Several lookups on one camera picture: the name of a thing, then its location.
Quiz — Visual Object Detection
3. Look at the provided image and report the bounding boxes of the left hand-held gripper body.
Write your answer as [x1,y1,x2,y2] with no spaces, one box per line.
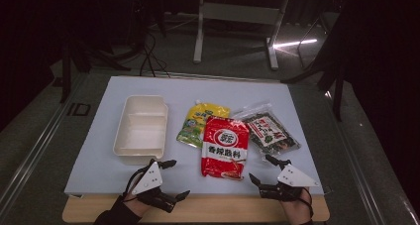
[131,161,181,214]

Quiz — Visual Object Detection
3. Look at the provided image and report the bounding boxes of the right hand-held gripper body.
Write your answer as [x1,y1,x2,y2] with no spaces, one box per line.
[259,164,321,202]

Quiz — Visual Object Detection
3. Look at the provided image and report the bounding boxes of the clear bag of dried seaweed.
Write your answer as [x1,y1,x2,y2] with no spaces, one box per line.
[231,101,301,159]

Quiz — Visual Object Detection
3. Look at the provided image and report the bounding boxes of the white divided plastic container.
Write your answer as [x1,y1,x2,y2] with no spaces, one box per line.
[112,94,169,166]

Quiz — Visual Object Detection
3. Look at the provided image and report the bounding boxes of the red seasoning packet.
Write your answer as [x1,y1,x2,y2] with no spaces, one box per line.
[200,116,251,181]

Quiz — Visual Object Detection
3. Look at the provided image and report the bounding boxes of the person's left hand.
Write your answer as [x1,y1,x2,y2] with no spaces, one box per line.
[124,181,157,218]

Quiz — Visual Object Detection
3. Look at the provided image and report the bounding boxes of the person's right hand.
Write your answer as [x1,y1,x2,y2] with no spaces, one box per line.
[279,186,314,225]

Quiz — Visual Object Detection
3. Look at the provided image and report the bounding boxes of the wooden table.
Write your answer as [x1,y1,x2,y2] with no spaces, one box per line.
[61,193,331,223]

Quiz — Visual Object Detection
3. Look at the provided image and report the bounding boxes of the yellow spouted pouch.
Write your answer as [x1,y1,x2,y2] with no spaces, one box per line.
[175,100,231,150]

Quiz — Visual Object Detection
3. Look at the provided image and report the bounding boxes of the white table mat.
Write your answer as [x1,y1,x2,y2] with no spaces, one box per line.
[63,75,325,196]

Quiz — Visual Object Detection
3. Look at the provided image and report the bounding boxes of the black metal stand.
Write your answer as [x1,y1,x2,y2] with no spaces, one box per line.
[281,53,346,122]
[58,36,132,104]

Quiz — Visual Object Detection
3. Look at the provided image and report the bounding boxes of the thin metal chair leg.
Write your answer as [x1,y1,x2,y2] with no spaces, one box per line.
[296,13,331,67]

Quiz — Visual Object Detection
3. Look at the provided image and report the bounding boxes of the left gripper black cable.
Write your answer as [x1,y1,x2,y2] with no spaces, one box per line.
[122,159,157,203]

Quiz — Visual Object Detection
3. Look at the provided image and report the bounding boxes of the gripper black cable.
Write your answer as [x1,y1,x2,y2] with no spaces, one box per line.
[298,186,315,219]
[122,159,157,203]

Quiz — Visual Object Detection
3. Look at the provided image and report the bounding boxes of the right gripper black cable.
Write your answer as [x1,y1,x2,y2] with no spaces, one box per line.
[298,186,315,219]

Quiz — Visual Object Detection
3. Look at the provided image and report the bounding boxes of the metal floor rail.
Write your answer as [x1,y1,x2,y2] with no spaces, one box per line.
[0,82,83,213]
[325,90,420,225]

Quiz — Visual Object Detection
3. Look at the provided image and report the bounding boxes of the black floor cables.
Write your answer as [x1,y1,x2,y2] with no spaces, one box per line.
[138,30,171,78]

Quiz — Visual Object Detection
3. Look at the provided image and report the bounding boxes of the white metal table frame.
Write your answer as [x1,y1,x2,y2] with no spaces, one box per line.
[192,0,291,70]

